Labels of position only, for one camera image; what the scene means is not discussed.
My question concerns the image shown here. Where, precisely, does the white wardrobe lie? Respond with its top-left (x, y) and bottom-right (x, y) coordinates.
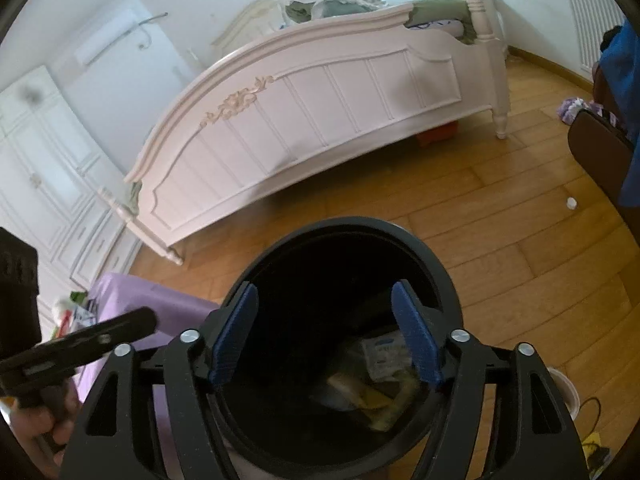
top-left (0, 65), bottom-right (143, 291)

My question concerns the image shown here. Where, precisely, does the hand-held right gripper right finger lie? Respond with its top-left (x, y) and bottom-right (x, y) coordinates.
top-left (391, 281), bottom-right (588, 480)

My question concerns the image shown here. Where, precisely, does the yellow paper scrap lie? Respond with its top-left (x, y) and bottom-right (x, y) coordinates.
top-left (581, 431), bottom-right (610, 467)

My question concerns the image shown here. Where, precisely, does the white radiator cover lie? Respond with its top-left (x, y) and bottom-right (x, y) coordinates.
top-left (552, 0), bottom-right (627, 85)

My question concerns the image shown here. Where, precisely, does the yellow green wrapper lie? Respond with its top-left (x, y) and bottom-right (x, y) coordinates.
top-left (370, 374), bottom-right (422, 432)

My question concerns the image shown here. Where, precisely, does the purple knitted cloth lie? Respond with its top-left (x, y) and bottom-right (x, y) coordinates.
top-left (557, 96), bottom-right (627, 129)

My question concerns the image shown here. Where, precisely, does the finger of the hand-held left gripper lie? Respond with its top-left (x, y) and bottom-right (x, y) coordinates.
top-left (15, 307), bottom-right (157, 396)

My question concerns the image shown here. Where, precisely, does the orange box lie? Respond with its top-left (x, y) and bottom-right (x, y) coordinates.
top-left (415, 121), bottom-right (460, 147)

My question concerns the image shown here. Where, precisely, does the brown chair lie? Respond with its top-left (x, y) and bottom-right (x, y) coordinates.
top-left (567, 109), bottom-right (637, 202)

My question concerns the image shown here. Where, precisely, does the white air conditioner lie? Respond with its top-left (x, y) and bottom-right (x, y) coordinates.
top-left (74, 7), bottom-right (141, 66)

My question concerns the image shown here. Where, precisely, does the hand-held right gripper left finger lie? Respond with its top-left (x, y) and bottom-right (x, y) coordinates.
top-left (60, 282), bottom-right (258, 480)

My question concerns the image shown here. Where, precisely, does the white blue printed packet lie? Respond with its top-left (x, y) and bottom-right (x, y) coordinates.
top-left (361, 337), bottom-right (417, 382)

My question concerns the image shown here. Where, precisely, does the white red printed packet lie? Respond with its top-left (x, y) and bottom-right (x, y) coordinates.
top-left (51, 291), bottom-right (100, 341)

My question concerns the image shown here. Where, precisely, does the black trash bin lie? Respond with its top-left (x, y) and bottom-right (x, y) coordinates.
top-left (212, 216), bottom-right (463, 473)

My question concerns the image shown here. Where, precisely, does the black cable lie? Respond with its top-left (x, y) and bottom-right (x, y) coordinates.
top-left (576, 397), bottom-right (610, 462)

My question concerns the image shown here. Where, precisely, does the person's left hand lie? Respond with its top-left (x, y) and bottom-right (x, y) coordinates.
top-left (12, 390), bottom-right (82, 478)

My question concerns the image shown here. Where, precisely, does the small green cloth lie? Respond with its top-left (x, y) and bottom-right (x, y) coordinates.
top-left (126, 180), bottom-right (147, 217)

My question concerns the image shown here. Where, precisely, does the curved metal wall rod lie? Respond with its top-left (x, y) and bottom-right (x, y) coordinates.
top-left (136, 11), bottom-right (169, 51)

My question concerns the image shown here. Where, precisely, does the white pink wooden bed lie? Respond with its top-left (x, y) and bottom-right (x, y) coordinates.
top-left (97, 0), bottom-right (513, 267)

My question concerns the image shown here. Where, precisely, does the blue garment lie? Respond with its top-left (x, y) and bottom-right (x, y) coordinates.
top-left (597, 17), bottom-right (640, 253)

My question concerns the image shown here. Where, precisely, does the purple tablecloth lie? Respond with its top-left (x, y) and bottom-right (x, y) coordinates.
top-left (70, 272), bottom-right (222, 480)

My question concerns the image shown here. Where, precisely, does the pile of rumpled bedding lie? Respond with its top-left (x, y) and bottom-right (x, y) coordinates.
top-left (284, 0), bottom-right (392, 25)

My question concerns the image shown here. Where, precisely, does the green blanket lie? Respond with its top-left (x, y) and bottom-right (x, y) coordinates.
top-left (406, 0), bottom-right (477, 45)

